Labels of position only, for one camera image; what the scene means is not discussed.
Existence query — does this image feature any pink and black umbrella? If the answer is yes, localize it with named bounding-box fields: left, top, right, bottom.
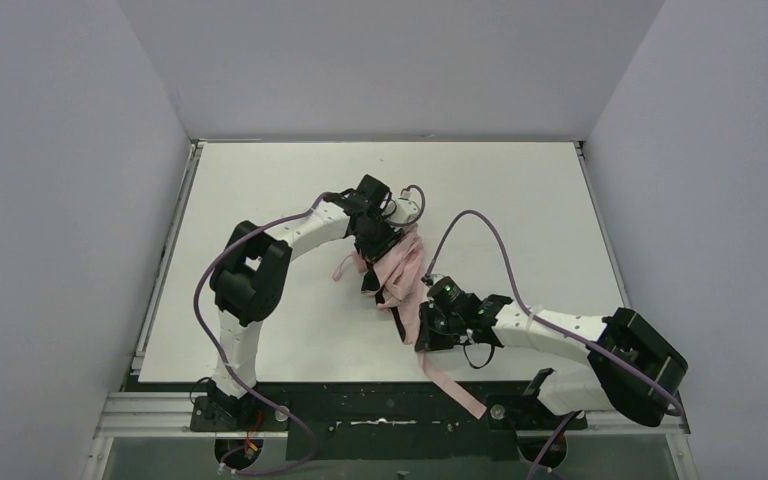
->
left=332, top=225, right=487, bottom=419

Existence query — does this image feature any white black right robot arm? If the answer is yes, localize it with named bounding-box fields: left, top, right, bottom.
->
left=416, top=275, right=688, bottom=427

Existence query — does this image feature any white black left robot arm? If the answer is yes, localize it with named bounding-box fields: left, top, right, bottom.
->
left=204, top=175, right=423, bottom=399

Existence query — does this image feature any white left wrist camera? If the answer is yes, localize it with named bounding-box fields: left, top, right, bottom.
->
left=383, top=198, right=422, bottom=228

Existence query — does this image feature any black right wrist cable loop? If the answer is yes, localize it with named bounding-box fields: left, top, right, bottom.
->
left=462, top=340, right=497, bottom=371

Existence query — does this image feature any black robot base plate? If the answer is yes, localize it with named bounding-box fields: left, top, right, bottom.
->
left=189, top=374, right=564, bottom=471

